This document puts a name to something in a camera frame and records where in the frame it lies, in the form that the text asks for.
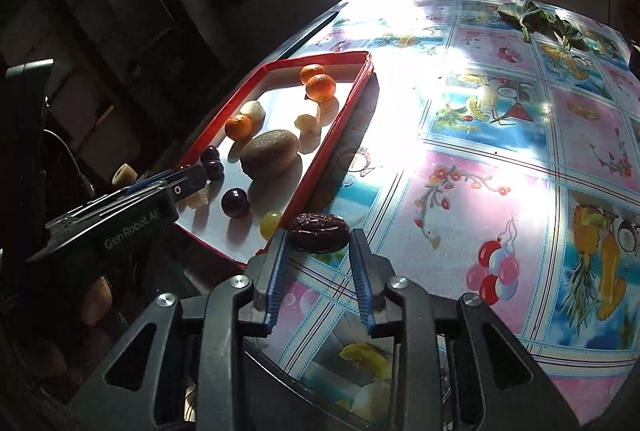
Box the green grape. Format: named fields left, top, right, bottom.
left=259, top=210, right=283, bottom=239

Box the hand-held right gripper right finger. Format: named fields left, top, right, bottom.
left=349, top=228, right=581, bottom=431

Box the red date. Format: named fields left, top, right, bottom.
left=287, top=212, right=351, bottom=254

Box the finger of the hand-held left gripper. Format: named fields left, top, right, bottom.
left=125, top=166, right=208, bottom=204

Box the red rimmed white tray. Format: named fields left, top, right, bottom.
left=172, top=51, right=373, bottom=269

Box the green leaf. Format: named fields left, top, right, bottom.
left=552, top=18, right=601, bottom=51
left=497, top=1, right=556, bottom=43

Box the person's left hand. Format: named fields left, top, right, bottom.
left=27, top=275, right=113, bottom=382

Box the fruit printed tablecloth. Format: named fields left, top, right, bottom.
left=245, top=0, right=640, bottom=431

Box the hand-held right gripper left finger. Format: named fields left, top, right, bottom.
left=70, top=228, right=291, bottom=431

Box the beige round piece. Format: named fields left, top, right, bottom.
left=111, top=164, right=138, bottom=186

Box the brown kiwi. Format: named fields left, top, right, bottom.
left=240, top=130, right=300, bottom=177

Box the black cable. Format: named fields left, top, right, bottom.
left=44, top=130, right=97, bottom=197

